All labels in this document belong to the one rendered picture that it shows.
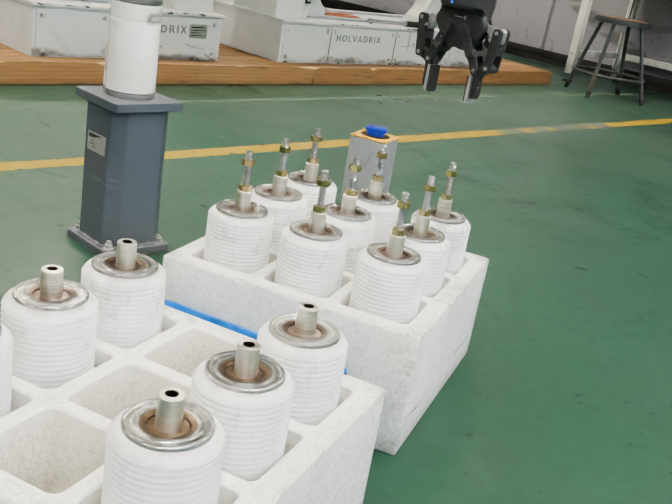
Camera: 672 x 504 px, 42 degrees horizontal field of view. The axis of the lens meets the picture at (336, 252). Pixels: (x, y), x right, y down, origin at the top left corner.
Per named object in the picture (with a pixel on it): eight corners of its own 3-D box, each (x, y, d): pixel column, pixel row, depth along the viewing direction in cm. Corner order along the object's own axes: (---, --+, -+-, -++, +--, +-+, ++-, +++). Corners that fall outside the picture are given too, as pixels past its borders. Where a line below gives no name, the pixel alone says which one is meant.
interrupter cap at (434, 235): (421, 225, 133) (422, 221, 133) (455, 243, 128) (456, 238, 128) (384, 228, 129) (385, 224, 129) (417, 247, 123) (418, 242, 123)
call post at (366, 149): (322, 292, 167) (349, 134, 156) (337, 281, 173) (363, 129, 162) (356, 303, 164) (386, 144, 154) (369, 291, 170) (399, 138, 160)
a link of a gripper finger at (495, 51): (494, 27, 113) (476, 68, 116) (505, 33, 112) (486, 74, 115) (505, 28, 115) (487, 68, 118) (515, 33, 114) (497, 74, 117)
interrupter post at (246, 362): (226, 376, 80) (231, 344, 79) (240, 366, 82) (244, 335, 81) (248, 384, 79) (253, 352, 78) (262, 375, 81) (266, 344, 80)
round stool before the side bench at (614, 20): (586, 86, 551) (605, 13, 536) (660, 106, 519) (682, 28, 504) (543, 87, 516) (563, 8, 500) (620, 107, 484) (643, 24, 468)
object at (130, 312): (55, 404, 103) (63, 264, 97) (108, 374, 111) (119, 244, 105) (119, 433, 100) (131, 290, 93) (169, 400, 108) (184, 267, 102)
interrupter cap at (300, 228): (290, 221, 125) (290, 216, 125) (341, 229, 125) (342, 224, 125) (287, 238, 118) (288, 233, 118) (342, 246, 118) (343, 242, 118)
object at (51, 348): (-24, 447, 93) (-21, 294, 87) (41, 411, 101) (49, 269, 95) (44, 482, 89) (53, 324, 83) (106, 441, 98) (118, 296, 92)
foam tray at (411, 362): (151, 366, 129) (162, 254, 123) (270, 288, 164) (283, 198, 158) (394, 457, 117) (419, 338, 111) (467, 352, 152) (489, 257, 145)
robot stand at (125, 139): (65, 234, 173) (74, 85, 162) (129, 226, 183) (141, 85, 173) (104, 261, 164) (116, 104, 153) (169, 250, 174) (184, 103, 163)
